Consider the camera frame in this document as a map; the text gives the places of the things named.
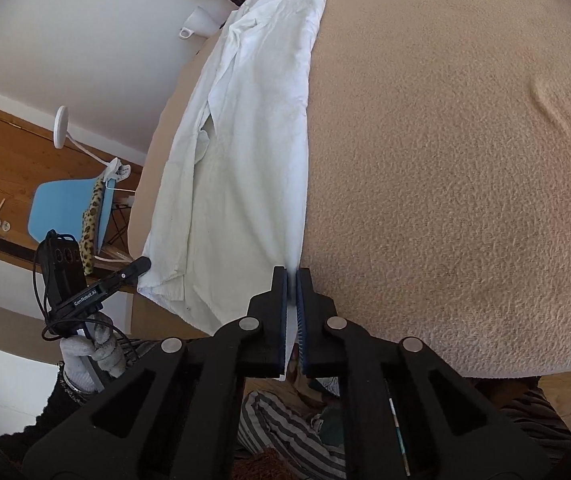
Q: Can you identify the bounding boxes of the white long-sleeved shirt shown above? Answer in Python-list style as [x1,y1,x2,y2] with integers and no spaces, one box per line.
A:
[136,0,327,378]

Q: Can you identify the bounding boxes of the white clip lamp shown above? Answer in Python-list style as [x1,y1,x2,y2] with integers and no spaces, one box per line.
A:
[54,106,131,183]

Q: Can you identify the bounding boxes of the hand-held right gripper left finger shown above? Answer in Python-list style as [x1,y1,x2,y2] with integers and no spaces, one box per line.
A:
[22,266,289,480]

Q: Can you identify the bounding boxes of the white lamp cable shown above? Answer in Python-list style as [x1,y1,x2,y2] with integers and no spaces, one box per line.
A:
[106,180,136,208]

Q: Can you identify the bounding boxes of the leopard print cloth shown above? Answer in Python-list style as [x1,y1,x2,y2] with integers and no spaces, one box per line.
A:
[79,178,106,276]

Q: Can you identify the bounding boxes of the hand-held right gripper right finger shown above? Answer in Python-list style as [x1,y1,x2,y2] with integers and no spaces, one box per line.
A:
[296,267,551,480]

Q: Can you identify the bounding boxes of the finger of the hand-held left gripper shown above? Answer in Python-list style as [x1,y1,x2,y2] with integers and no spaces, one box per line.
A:
[115,256,152,285]

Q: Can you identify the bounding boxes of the person's left hand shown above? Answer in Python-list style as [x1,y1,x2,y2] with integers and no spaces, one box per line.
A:
[59,310,126,393]

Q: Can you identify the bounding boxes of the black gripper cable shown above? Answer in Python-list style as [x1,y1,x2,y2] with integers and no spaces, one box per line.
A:
[32,232,138,361]

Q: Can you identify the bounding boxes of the beige blanket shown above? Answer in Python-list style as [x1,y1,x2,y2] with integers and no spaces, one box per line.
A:
[128,0,571,378]

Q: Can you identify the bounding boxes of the striped pants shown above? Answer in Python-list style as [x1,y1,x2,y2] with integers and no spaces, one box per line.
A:
[238,382,571,480]

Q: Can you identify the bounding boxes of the blue chair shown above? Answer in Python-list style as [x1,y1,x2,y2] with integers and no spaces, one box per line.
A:
[29,177,118,257]

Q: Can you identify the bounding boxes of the white mug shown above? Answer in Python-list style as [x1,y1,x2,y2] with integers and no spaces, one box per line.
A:
[179,6,226,40]

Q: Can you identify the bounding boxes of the person's left forearm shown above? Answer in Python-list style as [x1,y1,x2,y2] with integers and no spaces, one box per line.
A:
[0,375,98,456]

